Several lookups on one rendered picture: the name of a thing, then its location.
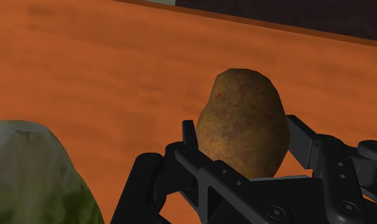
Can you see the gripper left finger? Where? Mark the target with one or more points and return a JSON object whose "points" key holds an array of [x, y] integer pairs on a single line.
{"points": [[194, 169]]}

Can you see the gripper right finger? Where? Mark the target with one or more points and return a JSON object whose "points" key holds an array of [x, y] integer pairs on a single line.
{"points": [[334, 167]]}

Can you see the brown potato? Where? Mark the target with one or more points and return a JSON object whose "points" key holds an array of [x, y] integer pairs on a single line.
{"points": [[242, 124]]}

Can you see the green lettuce head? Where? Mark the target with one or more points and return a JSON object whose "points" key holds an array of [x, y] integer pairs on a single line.
{"points": [[30, 180]]}

